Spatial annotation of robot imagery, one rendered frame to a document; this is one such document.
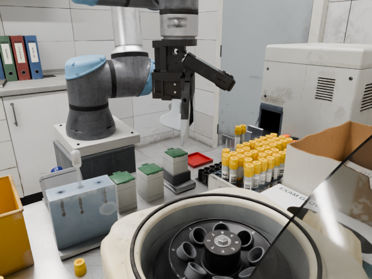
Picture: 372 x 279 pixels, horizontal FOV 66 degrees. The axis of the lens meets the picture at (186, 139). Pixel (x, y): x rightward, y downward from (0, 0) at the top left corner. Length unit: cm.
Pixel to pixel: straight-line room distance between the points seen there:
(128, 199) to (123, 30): 52
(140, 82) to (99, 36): 206
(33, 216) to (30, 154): 164
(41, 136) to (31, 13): 105
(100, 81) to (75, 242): 49
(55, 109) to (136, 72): 138
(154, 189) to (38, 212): 23
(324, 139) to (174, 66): 34
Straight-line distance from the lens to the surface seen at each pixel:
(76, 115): 91
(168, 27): 57
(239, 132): 74
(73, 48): 285
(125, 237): 36
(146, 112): 323
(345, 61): 80
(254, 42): 259
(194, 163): 78
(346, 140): 75
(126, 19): 93
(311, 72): 84
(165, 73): 58
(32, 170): 232
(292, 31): 238
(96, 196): 50
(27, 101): 218
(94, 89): 87
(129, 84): 89
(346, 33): 225
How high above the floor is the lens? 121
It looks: 20 degrees down
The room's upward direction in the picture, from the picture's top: straight up
